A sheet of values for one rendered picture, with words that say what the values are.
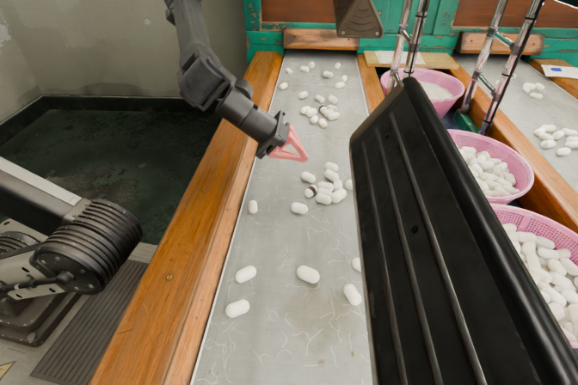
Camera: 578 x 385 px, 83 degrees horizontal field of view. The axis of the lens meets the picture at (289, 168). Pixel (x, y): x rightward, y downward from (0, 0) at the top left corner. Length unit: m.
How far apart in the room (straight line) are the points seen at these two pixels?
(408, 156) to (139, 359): 0.42
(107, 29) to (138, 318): 2.33
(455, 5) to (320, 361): 1.30
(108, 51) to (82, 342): 2.15
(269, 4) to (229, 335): 1.20
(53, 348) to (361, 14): 0.91
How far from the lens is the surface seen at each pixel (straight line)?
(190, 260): 0.58
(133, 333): 0.54
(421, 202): 0.18
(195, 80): 0.60
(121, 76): 2.79
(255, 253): 0.60
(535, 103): 1.32
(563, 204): 0.83
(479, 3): 1.54
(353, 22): 0.62
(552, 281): 0.71
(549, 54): 1.71
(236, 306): 0.52
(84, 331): 0.93
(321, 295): 0.55
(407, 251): 0.17
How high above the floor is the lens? 1.21
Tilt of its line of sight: 37 degrees down
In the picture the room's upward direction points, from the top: straight up
